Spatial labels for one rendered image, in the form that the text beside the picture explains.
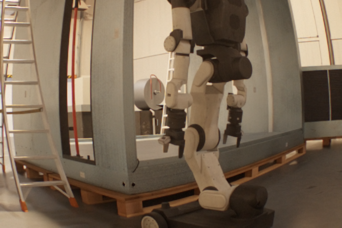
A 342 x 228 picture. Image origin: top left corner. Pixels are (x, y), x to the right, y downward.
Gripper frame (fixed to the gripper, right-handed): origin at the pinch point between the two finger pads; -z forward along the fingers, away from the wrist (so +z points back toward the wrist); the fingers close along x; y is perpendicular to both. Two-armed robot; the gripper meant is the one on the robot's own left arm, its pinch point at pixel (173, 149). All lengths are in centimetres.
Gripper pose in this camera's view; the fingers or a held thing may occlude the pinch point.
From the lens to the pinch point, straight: 182.5
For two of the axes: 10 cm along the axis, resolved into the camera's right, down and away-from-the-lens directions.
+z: 0.9, -9.9, -1.2
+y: -7.7, 0.1, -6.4
